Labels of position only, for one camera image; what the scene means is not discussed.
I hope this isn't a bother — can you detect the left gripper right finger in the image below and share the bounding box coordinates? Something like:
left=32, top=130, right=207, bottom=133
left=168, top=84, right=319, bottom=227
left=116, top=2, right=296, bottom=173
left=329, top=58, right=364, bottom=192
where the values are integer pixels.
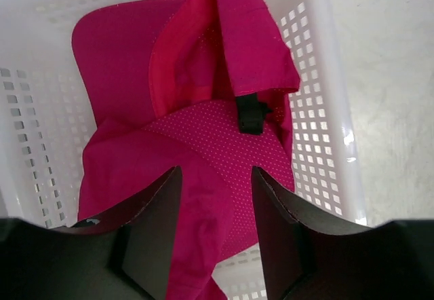
left=252, top=166, right=383, bottom=299

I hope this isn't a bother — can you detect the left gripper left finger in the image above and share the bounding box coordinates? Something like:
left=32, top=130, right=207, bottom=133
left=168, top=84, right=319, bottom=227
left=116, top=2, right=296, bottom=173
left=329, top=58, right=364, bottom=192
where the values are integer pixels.
left=61, top=166, right=182, bottom=299

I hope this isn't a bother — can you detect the white plastic basket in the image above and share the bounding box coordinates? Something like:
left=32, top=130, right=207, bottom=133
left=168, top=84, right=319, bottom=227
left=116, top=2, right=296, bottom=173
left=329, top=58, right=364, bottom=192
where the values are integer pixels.
left=0, top=0, right=368, bottom=300

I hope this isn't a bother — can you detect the pink cap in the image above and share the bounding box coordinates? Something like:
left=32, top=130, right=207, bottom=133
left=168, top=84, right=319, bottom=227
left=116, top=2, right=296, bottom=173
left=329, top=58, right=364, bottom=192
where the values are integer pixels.
left=71, top=0, right=300, bottom=130
left=78, top=100, right=294, bottom=299

